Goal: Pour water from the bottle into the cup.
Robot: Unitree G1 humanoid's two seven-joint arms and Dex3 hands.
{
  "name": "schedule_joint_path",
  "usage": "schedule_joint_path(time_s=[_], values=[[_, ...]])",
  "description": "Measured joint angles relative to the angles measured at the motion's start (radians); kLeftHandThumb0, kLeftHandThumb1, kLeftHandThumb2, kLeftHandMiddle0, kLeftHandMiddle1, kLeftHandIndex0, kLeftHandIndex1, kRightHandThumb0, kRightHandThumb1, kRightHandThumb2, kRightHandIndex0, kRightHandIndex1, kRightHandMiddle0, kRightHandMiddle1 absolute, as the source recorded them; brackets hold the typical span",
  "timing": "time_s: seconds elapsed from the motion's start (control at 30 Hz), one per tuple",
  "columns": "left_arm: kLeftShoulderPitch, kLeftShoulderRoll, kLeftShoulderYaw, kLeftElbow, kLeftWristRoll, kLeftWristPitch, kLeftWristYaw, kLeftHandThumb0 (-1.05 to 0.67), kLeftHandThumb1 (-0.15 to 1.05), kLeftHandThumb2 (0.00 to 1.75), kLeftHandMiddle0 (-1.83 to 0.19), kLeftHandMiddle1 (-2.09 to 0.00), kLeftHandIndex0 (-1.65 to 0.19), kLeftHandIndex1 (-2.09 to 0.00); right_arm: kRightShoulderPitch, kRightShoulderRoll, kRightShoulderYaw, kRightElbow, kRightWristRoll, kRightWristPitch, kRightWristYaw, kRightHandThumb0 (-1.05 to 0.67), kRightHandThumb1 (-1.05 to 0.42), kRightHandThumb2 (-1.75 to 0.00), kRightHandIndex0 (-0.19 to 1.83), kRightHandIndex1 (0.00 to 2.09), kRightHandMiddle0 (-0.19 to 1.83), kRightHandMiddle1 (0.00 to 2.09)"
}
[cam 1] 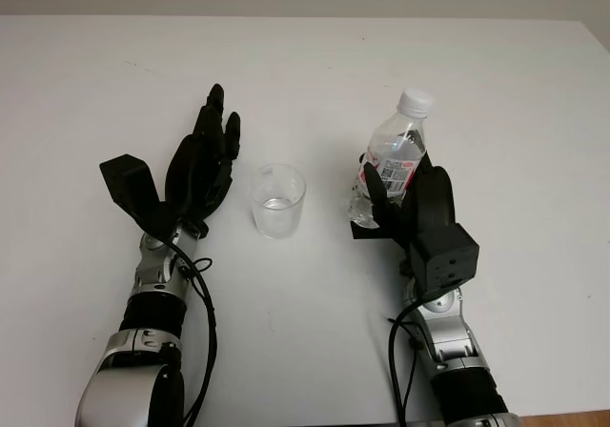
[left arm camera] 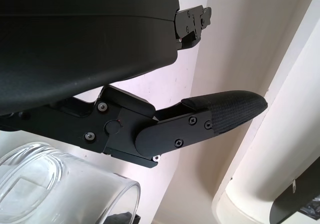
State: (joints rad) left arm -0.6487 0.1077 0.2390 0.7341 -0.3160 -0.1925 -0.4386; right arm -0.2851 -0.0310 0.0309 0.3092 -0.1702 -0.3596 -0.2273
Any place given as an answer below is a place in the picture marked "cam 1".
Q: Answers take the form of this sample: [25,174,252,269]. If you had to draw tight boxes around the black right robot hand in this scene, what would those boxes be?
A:
[350,130,458,276]

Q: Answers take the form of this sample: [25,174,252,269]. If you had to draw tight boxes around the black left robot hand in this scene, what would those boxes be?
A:
[161,82,243,238]

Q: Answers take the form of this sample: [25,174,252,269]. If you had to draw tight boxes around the clear plastic water bottle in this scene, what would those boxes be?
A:
[344,88,437,231]

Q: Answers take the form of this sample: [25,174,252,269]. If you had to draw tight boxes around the clear glass cup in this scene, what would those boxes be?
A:
[250,162,307,240]

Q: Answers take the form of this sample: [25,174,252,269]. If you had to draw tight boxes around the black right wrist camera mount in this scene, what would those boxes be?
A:
[408,222,480,303]

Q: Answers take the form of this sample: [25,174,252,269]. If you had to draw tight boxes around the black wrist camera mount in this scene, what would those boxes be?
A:
[98,152,176,246]
[408,222,480,303]

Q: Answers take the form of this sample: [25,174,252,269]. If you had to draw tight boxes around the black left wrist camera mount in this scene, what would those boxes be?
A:
[98,152,176,246]

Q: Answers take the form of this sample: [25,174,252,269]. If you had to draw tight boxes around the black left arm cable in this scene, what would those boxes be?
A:
[160,236,221,427]

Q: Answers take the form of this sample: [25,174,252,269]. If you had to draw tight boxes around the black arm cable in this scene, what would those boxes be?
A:
[386,297,431,427]
[160,236,221,427]

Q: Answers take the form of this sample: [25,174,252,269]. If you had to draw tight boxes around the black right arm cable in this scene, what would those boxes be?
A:
[386,297,431,427]

